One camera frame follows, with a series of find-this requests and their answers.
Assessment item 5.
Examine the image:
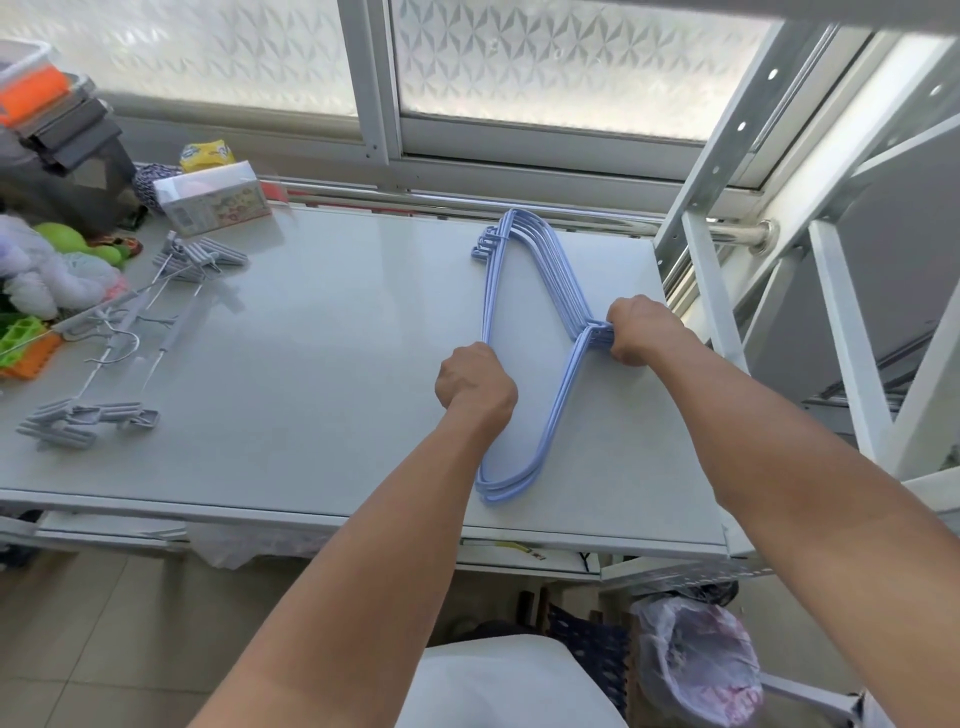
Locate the green ball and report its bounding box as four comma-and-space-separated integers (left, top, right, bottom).
33, 222, 89, 257

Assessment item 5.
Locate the person's right hand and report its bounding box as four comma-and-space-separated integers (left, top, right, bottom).
604, 294, 706, 369

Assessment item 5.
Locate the person's left forearm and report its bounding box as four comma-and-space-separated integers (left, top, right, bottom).
187, 405, 519, 728

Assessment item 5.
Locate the person's left hand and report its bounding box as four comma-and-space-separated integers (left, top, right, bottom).
435, 342, 519, 436

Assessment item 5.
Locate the white printed tissue box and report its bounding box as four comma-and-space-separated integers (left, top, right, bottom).
153, 159, 273, 238

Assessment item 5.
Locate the white plush toy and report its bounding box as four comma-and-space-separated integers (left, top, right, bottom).
0, 213, 127, 322

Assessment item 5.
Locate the frosted glass sliding window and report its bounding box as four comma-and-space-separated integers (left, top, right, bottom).
0, 0, 894, 192

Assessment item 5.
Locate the clear container with orange item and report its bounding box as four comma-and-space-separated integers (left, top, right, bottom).
0, 37, 63, 127

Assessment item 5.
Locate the bin with plastic bag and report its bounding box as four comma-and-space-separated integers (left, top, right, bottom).
628, 594, 768, 728

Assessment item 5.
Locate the grey clip trouser hanger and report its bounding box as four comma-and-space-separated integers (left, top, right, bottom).
63, 238, 226, 445
112, 241, 249, 434
16, 234, 198, 453

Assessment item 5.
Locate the grey black storage box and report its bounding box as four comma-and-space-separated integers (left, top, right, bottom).
0, 73, 141, 235

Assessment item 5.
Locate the dark blue plastic basket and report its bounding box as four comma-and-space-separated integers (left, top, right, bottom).
546, 602, 633, 717

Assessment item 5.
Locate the person's white shirt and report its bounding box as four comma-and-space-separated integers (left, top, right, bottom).
396, 633, 627, 728

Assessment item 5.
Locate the stack of blue wire hangers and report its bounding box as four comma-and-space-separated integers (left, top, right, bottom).
470, 209, 618, 506

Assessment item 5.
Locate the white metal rack frame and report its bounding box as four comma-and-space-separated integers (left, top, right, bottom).
651, 21, 960, 560

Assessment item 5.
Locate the dark patterned cloth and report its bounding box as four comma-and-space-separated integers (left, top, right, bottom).
132, 161, 183, 216

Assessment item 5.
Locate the yellow snack packet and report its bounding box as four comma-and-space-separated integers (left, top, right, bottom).
179, 139, 236, 176

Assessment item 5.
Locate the person's right forearm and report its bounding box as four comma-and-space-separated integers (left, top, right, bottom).
645, 337, 960, 728

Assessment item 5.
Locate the chrome metal rail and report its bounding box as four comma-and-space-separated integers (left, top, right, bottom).
258, 174, 781, 250

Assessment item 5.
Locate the green and orange plastic basket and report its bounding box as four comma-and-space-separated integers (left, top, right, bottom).
0, 313, 66, 381

